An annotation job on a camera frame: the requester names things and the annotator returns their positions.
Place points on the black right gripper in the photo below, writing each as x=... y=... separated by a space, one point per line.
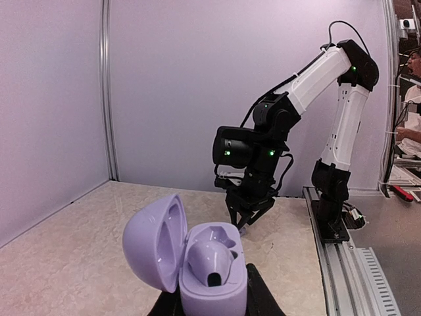
x=255 y=193

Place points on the red handled tool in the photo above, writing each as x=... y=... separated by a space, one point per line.
x=401 y=193

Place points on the silver frame post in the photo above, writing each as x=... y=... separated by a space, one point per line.
x=392 y=89
x=105 y=86

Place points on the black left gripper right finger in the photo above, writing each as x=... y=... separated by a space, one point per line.
x=260 y=301

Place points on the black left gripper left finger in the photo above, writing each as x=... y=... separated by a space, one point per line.
x=167 y=304

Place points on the left silver frame post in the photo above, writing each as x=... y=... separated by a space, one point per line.
x=105 y=86

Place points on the purple round charging case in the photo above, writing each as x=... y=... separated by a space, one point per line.
x=155 y=243

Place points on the person in white shirt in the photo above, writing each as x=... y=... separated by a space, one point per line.
x=408 y=133

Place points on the right silver frame post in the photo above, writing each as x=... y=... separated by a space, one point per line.
x=392 y=89

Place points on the silver front aluminium rail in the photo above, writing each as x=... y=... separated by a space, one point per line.
x=353 y=280

